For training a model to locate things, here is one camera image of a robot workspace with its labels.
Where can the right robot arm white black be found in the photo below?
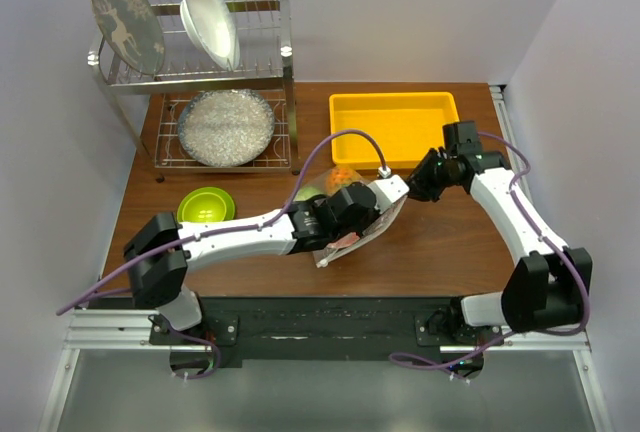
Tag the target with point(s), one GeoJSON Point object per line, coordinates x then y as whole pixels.
{"type": "Point", "coordinates": [548, 290]}

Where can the white deep plate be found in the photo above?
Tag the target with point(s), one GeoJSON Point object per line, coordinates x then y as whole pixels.
{"type": "Point", "coordinates": [210, 27]}

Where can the fake orange pineapple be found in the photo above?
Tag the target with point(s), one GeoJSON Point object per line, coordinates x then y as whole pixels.
{"type": "Point", "coordinates": [339, 177]}

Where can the clear zip top bag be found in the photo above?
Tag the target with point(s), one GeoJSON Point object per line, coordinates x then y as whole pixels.
{"type": "Point", "coordinates": [309, 235]}

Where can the green plastic bowl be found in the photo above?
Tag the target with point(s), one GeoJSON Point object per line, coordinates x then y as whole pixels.
{"type": "Point", "coordinates": [206, 204]}

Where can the speckled glass plate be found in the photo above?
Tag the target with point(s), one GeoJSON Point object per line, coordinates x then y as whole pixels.
{"type": "Point", "coordinates": [228, 128]}

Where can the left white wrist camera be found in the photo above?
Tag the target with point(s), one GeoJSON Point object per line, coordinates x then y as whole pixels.
{"type": "Point", "coordinates": [389, 188]}

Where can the fake watermelon slice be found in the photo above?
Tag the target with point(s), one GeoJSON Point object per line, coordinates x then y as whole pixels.
{"type": "Point", "coordinates": [348, 241]}

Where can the yellow plastic tray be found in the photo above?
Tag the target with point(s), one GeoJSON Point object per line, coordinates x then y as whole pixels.
{"type": "Point", "coordinates": [404, 125]}

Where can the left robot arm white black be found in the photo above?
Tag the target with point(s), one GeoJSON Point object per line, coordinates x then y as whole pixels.
{"type": "Point", "coordinates": [159, 267]}

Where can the metal dish rack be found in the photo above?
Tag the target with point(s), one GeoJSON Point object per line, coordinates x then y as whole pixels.
{"type": "Point", "coordinates": [148, 106]}

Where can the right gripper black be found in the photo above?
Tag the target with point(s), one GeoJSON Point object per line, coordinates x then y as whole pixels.
{"type": "Point", "coordinates": [419, 186]}

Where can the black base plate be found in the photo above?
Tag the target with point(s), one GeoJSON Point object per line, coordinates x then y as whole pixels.
{"type": "Point", "coordinates": [335, 328]}

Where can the grey deer pattern plate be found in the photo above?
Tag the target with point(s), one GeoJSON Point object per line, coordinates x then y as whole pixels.
{"type": "Point", "coordinates": [133, 31]}

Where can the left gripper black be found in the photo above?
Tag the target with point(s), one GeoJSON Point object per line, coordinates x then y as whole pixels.
{"type": "Point", "coordinates": [372, 214]}

